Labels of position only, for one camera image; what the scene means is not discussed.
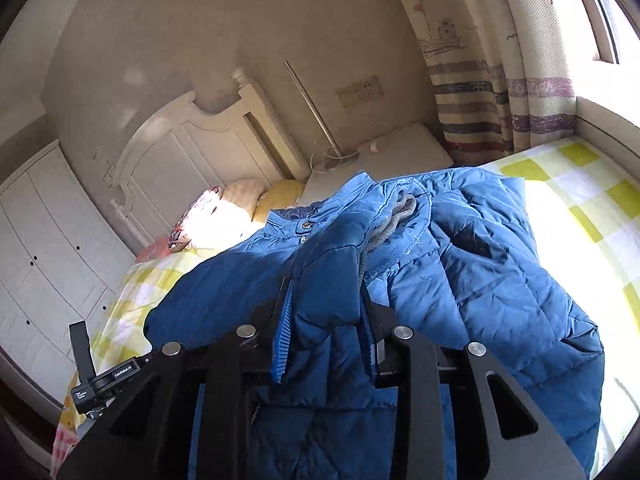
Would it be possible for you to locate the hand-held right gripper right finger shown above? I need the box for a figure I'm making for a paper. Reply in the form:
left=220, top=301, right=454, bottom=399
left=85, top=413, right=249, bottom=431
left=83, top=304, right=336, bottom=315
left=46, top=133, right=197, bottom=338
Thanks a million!
left=360, top=286, right=588, bottom=480

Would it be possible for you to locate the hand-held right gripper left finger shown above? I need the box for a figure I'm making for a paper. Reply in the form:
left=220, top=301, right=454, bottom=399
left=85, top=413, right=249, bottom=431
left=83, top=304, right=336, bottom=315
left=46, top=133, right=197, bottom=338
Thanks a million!
left=55, top=276, right=297, bottom=480

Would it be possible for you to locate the blue puffer jacket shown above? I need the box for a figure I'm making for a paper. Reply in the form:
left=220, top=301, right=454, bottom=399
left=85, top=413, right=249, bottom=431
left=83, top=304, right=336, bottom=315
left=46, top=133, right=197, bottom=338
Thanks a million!
left=144, top=166, right=606, bottom=480

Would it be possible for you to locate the yellow pillow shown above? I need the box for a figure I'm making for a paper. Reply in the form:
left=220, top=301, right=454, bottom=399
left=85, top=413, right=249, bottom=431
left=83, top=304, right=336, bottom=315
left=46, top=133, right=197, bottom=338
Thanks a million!
left=250, top=180, right=306, bottom=224

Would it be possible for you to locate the white wardrobe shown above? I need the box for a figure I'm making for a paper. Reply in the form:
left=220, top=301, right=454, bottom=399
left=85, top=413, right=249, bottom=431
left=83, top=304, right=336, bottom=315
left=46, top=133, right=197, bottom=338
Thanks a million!
left=0, top=140, right=137, bottom=406

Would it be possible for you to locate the beige pillow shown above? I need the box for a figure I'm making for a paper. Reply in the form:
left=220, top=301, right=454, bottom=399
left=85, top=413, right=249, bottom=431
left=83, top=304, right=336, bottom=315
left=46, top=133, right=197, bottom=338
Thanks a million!
left=219, top=178, right=269, bottom=222

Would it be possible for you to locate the pink floral pillow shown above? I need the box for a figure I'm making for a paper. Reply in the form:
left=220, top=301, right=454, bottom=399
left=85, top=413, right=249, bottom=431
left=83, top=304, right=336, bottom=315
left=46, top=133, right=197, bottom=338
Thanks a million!
left=167, top=186, right=224, bottom=254

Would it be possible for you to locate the white bed headboard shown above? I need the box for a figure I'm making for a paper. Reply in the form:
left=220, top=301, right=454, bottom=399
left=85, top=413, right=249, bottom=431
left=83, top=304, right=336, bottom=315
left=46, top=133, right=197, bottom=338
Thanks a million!
left=106, top=71, right=310, bottom=257

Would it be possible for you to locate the white nightstand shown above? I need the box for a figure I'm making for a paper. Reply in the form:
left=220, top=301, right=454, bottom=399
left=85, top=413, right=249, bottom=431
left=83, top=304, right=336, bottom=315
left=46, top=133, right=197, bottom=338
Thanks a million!
left=299, top=121, right=454, bottom=207

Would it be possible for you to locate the metal lamp pole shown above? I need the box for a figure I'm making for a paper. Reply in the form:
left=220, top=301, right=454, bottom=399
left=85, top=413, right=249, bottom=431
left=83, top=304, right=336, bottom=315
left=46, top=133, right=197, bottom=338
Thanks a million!
left=283, top=61, right=361, bottom=167

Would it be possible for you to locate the yellow checked bed sheet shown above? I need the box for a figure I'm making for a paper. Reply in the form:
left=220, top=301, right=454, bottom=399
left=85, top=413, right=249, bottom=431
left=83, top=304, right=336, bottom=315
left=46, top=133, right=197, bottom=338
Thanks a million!
left=50, top=135, right=640, bottom=480

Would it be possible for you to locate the striped printed curtain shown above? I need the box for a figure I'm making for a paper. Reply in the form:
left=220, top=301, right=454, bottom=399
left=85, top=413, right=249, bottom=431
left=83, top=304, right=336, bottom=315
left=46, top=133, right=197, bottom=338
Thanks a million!
left=379, top=0, right=579, bottom=167

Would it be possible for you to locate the window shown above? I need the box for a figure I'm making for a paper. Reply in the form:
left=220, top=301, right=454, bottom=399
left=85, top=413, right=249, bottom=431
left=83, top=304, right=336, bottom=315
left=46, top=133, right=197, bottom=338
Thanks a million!
left=564, top=0, right=640, bottom=66

